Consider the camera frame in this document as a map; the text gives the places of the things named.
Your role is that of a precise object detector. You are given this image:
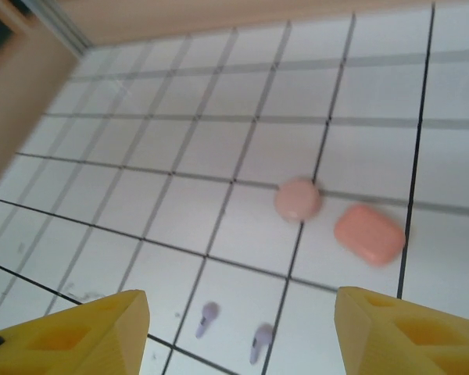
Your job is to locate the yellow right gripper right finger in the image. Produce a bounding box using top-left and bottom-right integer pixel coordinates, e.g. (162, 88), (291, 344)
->
(334, 286), (469, 375)

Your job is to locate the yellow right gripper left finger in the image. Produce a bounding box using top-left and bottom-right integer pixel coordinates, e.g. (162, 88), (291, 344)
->
(0, 289), (149, 375)

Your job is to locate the coral rectangular charging case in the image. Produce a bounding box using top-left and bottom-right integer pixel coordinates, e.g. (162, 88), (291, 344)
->
(333, 203), (406, 267)

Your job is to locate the purple earbud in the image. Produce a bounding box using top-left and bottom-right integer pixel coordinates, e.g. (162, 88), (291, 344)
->
(194, 302), (220, 340)
(249, 323), (274, 365)

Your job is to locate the beige pink round charging case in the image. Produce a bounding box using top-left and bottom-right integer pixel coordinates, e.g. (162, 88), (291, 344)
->
(274, 177), (322, 223)

